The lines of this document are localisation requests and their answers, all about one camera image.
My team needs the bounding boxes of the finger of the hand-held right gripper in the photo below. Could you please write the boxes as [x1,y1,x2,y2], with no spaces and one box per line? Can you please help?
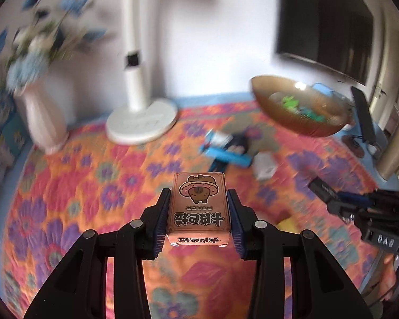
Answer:
[332,191,378,208]
[327,203,367,223]

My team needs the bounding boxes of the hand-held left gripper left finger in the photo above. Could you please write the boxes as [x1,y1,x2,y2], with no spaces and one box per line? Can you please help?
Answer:
[24,188,173,319]

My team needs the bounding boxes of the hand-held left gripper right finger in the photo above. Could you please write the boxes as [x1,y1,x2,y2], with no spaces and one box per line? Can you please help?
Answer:
[227,188,366,319]

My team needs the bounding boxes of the pink cartoon card box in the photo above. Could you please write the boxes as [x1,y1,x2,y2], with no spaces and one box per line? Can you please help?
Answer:
[166,172,234,248]

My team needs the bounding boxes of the yellow stapler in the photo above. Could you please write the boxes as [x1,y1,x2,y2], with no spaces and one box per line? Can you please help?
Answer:
[277,217,302,235]

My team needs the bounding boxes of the white charger cube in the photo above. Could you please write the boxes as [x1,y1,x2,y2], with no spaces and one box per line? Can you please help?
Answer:
[253,153,277,182]

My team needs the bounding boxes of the black round mouse figure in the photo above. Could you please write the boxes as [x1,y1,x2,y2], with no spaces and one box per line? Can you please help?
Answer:
[229,132,254,156]

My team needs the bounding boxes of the grey teal robot figure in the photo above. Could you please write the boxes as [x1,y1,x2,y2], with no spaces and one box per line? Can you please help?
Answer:
[204,129,232,148]

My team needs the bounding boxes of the teal translucent monster figure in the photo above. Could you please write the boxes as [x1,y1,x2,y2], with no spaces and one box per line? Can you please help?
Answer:
[299,106,325,122]

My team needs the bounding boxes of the amber ribbed glass bowl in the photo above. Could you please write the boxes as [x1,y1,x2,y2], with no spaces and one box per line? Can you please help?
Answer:
[250,75,354,138]

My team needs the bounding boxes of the yellow-green translucent figure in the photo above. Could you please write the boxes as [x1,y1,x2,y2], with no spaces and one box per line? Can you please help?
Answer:
[281,96,298,113]

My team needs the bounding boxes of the brown round object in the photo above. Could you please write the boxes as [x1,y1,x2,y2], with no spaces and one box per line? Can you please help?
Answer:
[343,134,367,157]

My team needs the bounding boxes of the floral orange table cloth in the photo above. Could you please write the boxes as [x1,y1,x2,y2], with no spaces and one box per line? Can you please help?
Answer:
[2,101,397,319]

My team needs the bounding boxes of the black phone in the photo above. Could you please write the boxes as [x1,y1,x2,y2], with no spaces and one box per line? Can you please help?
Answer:
[350,86,376,147]

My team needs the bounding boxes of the white ribbed vase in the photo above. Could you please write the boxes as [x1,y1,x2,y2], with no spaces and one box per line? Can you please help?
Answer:
[13,82,69,155]

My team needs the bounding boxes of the black television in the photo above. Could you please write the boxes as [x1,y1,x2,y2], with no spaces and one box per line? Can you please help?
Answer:
[276,0,376,87]

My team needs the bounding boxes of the blue white artificial flowers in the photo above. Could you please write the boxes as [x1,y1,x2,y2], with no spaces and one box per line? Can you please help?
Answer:
[0,0,107,91]

